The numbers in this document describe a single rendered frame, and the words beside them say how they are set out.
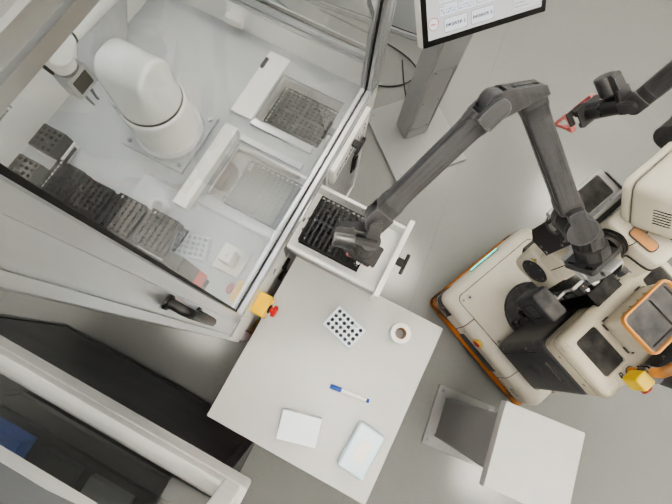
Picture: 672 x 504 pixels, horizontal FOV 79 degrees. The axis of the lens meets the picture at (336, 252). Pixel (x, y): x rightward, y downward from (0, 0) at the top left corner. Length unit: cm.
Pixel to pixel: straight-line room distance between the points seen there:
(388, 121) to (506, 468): 188
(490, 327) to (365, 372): 83
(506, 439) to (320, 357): 67
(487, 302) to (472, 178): 83
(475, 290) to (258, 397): 115
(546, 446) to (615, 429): 109
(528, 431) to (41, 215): 149
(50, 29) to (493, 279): 198
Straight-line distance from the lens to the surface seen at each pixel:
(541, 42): 333
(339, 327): 144
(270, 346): 145
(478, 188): 258
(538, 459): 164
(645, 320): 168
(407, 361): 147
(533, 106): 101
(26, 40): 36
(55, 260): 46
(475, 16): 179
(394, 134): 256
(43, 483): 96
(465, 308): 206
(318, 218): 141
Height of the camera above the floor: 220
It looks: 75 degrees down
